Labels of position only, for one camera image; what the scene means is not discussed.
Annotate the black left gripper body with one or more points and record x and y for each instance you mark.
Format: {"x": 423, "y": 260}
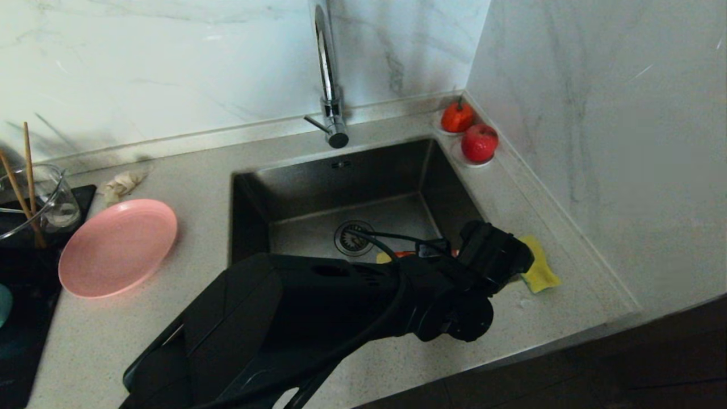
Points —
{"x": 494, "y": 255}

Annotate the yellow dish soap bottle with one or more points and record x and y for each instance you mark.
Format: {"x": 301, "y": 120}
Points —
{"x": 383, "y": 258}

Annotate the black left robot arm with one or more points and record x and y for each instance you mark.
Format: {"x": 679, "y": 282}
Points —
{"x": 272, "y": 329}

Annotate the yellow green sponge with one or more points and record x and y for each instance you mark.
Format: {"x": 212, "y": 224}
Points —
{"x": 542, "y": 272}

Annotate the metal sink drain strainer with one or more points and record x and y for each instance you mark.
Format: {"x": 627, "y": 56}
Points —
{"x": 349, "y": 241}

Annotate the stainless steel sink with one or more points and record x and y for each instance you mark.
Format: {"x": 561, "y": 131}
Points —
{"x": 306, "y": 193}

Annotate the red apple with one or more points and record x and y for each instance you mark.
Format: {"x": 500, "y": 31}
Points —
{"x": 480, "y": 143}

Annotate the orange-red tomato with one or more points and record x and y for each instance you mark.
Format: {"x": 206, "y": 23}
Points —
{"x": 457, "y": 117}

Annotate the chrome faucet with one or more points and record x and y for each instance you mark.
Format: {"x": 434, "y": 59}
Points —
{"x": 328, "y": 74}

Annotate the pink round plate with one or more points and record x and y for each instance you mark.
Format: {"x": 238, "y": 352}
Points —
{"x": 116, "y": 247}

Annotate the crumpled beige rag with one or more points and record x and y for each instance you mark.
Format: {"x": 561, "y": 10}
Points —
{"x": 122, "y": 184}

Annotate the clear glass jar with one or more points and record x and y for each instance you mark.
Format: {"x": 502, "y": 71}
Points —
{"x": 59, "y": 204}

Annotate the brown wooden chopstick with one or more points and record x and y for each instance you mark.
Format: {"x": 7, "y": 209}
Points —
{"x": 28, "y": 165}
{"x": 17, "y": 193}

